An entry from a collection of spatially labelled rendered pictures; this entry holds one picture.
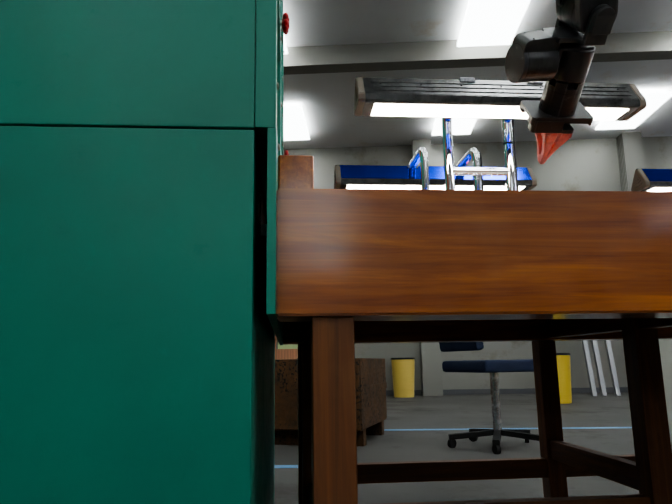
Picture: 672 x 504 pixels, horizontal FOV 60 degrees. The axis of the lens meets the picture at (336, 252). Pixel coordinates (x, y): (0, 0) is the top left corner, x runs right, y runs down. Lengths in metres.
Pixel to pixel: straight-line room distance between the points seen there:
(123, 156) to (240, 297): 0.25
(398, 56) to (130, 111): 6.29
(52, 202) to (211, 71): 0.28
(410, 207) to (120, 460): 0.51
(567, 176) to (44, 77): 9.85
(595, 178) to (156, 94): 9.94
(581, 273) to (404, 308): 0.27
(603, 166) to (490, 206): 9.82
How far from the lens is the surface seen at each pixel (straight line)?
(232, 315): 0.78
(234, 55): 0.89
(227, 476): 0.79
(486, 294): 0.87
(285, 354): 7.52
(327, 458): 0.84
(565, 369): 7.58
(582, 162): 10.61
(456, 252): 0.86
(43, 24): 0.97
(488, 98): 1.30
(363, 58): 7.06
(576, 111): 1.05
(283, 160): 0.99
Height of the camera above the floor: 0.52
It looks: 11 degrees up
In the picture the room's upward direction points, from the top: 1 degrees counter-clockwise
